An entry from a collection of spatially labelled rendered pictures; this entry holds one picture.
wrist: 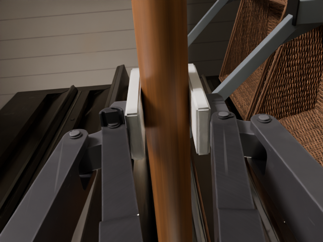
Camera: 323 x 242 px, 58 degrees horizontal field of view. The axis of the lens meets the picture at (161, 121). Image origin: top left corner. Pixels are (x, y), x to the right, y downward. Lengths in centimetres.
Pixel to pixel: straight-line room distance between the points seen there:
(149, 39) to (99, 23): 309
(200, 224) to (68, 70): 313
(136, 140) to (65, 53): 325
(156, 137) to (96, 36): 310
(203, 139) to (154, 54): 5
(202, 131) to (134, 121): 4
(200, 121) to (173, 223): 11
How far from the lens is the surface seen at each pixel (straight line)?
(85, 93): 179
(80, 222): 76
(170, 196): 22
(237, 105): 142
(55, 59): 345
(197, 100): 16
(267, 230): 85
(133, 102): 16
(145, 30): 16
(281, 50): 116
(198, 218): 42
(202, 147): 16
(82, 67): 340
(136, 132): 15
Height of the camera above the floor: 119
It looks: 1 degrees up
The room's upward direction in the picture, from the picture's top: 95 degrees counter-clockwise
